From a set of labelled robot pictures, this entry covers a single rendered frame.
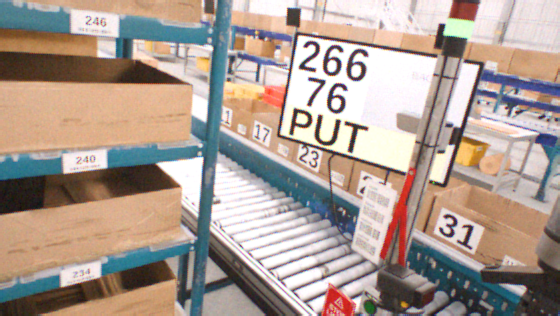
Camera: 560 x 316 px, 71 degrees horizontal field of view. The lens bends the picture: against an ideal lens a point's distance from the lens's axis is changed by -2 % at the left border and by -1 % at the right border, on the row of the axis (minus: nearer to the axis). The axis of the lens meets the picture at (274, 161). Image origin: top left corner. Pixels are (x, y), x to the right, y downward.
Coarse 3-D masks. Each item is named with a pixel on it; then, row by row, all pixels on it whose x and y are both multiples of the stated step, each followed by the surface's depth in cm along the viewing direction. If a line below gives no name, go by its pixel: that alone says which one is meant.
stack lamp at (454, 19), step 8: (456, 8) 75; (464, 8) 74; (472, 8) 74; (456, 16) 75; (464, 16) 74; (472, 16) 75; (448, 24) 77; (456, 24) 75; (464, 24) 75; (472, 24) 75; (448, 32) 77; (456, 32) 76; (464, 32) 75
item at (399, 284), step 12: (396, 264) 91; (384, 276) 87; (396, 276) 86; (408, 276) 86; (420, 276) 86; (384, 288) 88; (396, 288) 85; (408, 288) 83; (420, 288) 82; (432, 288) 84; (384, 300) 90; (396, 300) 88; (408, 300) 83; (420, 300) 81; (432, 300) 84; (396, 312) 88
